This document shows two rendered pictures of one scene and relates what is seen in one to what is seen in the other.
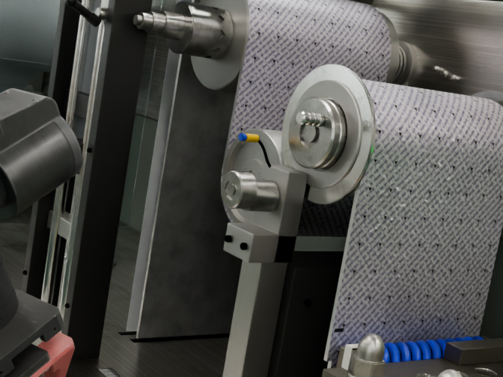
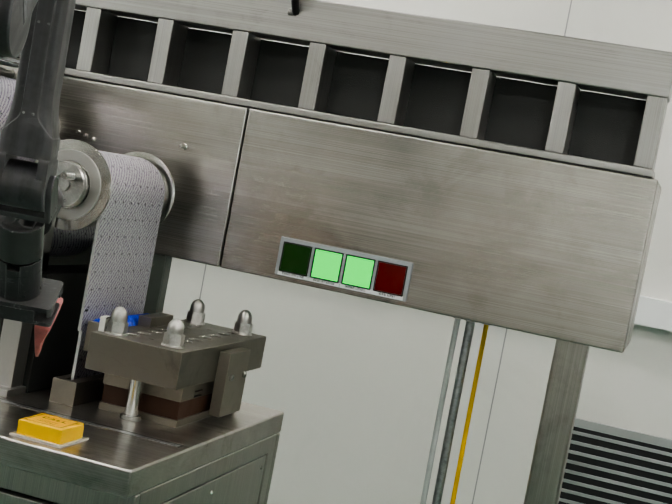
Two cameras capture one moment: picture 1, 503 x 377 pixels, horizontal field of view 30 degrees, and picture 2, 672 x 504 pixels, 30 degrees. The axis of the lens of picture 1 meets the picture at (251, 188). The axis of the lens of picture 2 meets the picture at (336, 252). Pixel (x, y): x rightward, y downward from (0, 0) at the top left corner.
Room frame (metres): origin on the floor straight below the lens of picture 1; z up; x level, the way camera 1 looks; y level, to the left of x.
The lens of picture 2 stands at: (-0.90, 0.83, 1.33)
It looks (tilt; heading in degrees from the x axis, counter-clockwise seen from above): 3 degrees down; 322
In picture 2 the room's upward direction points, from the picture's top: 11 degrees clockwise
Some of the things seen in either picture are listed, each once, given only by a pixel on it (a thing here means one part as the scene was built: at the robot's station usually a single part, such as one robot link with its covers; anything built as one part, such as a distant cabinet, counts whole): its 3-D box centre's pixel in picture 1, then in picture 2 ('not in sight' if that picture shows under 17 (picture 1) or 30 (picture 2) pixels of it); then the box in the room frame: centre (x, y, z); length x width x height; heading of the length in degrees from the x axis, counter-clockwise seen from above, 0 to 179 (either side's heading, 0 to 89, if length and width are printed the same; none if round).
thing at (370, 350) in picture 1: (370, 355); (118, 320); (0.87, -0.14, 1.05); 0.04 x 0.04 x 0.04
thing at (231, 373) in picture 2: not in sight; (231, 381); (0.87, -0.37, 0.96); 0.10 x 0.03 x 0.11; 127
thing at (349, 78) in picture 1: (325, 134); (69, 184); (0.98, -0.07, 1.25); 0.15 x 0.01 x 0.15; 37
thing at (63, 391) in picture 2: not in sight; (102, 383); (1.01, -0.21, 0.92); 0.28 x 0.04 x 0.04; 127
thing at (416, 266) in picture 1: (421, 274); (120, 273); (1.00, -0.20, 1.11); 0.23 x 0.01 x 0.18; 127
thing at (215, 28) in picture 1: (199, 31); not in sight; (1.17, 0.10, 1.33); 0.06 x 0.06 x 0.06; 37
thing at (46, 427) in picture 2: not in sight; (50, 428); (0.72, 0.02, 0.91); 0.07 x 0.07 x 0.02; 37
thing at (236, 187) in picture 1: (238, 190); not in sight; (0.96, 0.01, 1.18); 0.04 x 0.02 x 0.04; 37
